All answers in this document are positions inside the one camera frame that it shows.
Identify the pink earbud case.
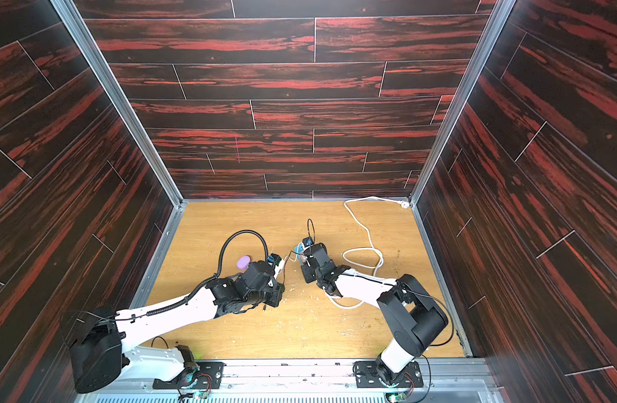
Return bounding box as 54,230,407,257
236,255,251,270

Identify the white power strip cord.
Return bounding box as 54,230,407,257
326,195,408,309

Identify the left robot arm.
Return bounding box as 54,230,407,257
68,255,285,394

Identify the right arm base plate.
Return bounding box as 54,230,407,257
352,360,424,389

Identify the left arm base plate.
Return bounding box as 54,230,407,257
152,361,225,391

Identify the teal power strip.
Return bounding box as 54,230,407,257
294,243,305,259

